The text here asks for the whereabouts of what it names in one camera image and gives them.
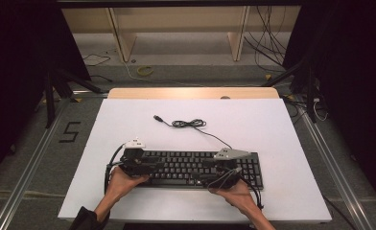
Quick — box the white board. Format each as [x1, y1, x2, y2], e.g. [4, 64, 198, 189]
[57, 98, 333, 224]

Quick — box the wooden table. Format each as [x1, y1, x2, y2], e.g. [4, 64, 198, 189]
[107, 87, 280, 100]

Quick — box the person's left hand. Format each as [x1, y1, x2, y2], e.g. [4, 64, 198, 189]
[106, 166, 151, 205]

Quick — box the black computer keyboard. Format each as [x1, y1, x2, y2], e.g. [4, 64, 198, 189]
[141, 149, 265, 192]

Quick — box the person's right hand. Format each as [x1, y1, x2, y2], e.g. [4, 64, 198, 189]
[212, 179, 258, 216]

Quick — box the light wooden shelf unit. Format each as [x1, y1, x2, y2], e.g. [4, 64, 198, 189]
[60, 5, 302, 63]

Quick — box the thin black floor cable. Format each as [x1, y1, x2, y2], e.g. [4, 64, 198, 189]
[82, 53, 113, 82]

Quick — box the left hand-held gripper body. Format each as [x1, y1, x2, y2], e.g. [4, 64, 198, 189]
[118, 137, 153, 178]

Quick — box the black metal stand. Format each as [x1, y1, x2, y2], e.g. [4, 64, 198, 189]
[261, 54, 318, 124]
[43, 68, 105, 128]

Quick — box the bundle of black cables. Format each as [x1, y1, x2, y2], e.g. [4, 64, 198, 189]
[243, 5, 288, 73]

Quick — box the tangle of cables by stand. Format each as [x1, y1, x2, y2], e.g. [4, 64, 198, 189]
[281, 95, 329, 124]

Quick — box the white floor cable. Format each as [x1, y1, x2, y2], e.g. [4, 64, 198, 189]
[122, 60, 264, 88]

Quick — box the person's dark sleeve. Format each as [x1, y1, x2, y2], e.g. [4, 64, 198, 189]
[68, 205, 111, 230]

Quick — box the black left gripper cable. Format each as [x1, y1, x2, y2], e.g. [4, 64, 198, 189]
[104, 143, 127, 195]

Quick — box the yellow tape roll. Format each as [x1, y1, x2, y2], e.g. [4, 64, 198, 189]
[136, 65, 154, 77]

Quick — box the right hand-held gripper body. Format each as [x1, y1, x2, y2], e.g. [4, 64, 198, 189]
[204, 148, 251, 190]

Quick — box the black keyboard cable with plug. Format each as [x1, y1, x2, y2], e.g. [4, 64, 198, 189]
[153, 114, 233, 151]

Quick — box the black curtain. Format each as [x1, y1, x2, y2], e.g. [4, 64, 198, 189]
[0, 0, 92, 186]
[283, 0, 376, 212]

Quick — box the aluminium floor rail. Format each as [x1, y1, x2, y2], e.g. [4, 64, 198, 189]
[295, 104, 375, 230]
[0, 99, 71, 230]

